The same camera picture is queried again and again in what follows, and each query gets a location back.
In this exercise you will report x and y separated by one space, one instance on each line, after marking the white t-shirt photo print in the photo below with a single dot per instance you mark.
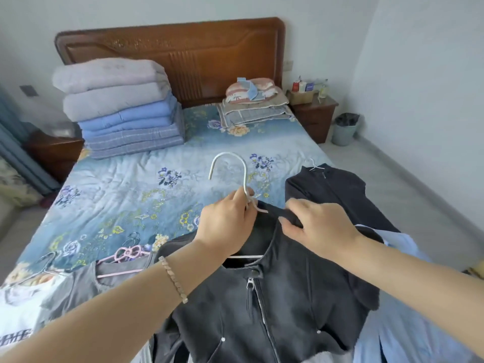
22 313

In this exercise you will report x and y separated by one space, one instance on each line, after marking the brown cardboard box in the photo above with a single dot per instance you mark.
302 97

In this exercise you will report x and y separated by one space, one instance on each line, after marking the blue floral bed quilt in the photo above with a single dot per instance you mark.
151 192

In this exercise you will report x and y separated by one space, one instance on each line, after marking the black wall socket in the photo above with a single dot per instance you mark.
29 90

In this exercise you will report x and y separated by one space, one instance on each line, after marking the pink bow hanger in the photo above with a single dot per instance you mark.
121 272

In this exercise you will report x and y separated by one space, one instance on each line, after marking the dark wooden nightstand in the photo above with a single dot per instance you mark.
314 120
53 154

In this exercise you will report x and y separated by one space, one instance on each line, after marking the grey plastic holder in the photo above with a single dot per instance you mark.
344 136

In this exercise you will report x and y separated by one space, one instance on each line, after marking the white bottle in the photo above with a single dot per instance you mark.
302 86

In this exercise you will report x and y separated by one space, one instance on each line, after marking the light blue shirt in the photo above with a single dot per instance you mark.
397 336

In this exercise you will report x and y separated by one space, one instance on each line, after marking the grey t-shirt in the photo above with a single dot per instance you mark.
75 291

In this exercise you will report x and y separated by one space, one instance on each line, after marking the grey checked pillow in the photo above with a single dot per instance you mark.
257 113

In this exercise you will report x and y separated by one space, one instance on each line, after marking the person's left hand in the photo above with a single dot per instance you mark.
223 226

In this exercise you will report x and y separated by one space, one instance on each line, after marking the striped pillow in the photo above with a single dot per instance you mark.
268 88

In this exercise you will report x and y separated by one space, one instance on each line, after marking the brown wooden headboard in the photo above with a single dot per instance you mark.
208 52

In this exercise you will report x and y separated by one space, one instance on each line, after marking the white wall socket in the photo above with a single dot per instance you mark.
289 64

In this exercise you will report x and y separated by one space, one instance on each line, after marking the person's right forearm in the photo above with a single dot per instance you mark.
416 283

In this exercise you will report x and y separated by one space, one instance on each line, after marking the pale blue folded blanket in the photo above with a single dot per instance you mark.
132 143

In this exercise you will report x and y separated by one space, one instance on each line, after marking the blue floral curtain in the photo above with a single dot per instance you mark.
22 162

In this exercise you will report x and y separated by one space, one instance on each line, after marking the person's left forearm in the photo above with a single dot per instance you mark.
113 317

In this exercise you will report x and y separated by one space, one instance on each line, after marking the person's right hand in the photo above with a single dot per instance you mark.
321 230

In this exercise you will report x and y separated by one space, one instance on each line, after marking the red bottle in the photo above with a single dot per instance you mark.
296 86

